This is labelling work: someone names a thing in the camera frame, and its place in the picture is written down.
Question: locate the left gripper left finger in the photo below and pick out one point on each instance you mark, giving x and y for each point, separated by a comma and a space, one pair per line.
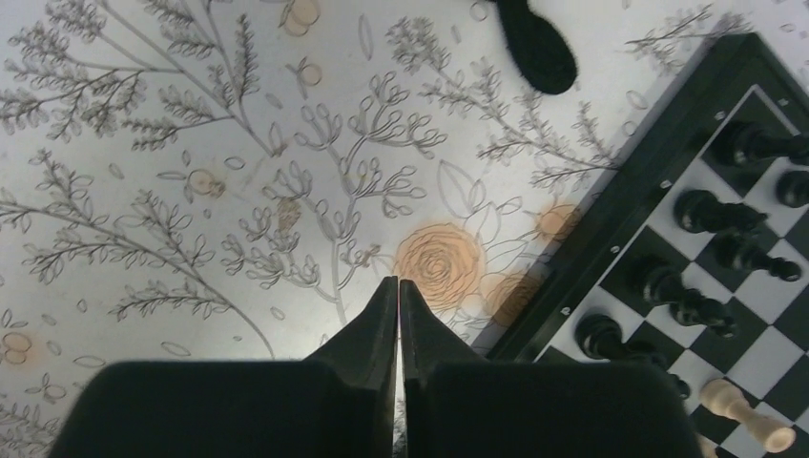
337, 402

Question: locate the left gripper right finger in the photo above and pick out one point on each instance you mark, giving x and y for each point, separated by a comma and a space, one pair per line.
459, 404

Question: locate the white chess piece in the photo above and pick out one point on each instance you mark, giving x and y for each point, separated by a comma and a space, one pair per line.
724, 399

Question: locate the black white chess board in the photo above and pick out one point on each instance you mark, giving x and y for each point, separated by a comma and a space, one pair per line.
737, 79

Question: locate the black chess piece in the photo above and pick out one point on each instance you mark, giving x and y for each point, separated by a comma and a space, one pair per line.
744, 255
745, 143
700, 211
658, 283
600, 338
792, 189

